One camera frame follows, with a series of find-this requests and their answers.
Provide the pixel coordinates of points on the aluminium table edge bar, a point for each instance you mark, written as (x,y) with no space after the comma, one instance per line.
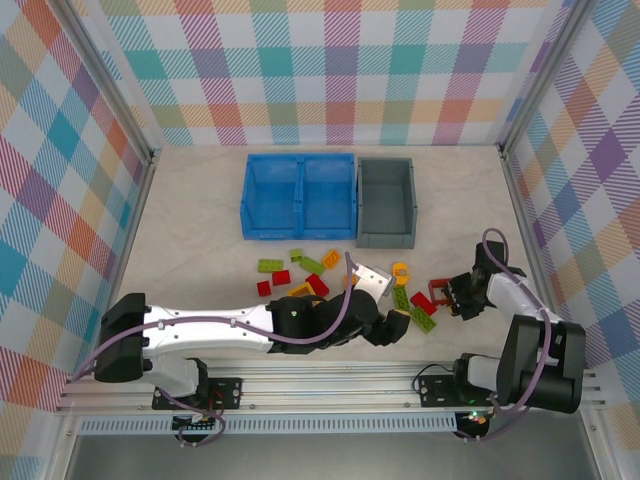
(529,225)
(131,225)

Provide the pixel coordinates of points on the grey plastic bin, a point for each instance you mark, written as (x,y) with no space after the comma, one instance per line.
(385,215)

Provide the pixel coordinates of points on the small red lego brick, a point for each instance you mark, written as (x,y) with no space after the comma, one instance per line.
(264,287)

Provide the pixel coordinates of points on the lime green lego plate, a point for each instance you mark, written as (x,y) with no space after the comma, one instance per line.
(401,296)

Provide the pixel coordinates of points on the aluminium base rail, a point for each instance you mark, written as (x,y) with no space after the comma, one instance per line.
(325,385)

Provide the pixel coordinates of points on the red lego window frame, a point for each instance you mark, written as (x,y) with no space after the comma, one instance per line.
(433,292)

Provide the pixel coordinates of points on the small black controller board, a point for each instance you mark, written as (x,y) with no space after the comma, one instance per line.
(475,419)
(192,425)

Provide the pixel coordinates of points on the small lime green lego brick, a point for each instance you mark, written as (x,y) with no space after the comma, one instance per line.
(296,255)

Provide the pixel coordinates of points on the blue plastic bin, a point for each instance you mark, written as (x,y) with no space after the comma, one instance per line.
(325,215)
(270,220)

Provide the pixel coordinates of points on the yellow round lego piece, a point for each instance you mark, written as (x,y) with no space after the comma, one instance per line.
(401,272)

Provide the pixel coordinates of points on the long lime green lego brick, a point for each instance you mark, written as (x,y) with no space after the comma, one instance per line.
(312,265)

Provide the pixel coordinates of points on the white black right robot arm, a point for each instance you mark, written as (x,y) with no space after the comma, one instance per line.
(530,360)

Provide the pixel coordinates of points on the aluminium upright frame post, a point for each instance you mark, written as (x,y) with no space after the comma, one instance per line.
(116,80)
(545,75)

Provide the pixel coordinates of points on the orange lego brick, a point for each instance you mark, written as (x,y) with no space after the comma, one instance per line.
(331,258)
(348,280)

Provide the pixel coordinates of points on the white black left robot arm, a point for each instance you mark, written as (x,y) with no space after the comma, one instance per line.
(210,325)

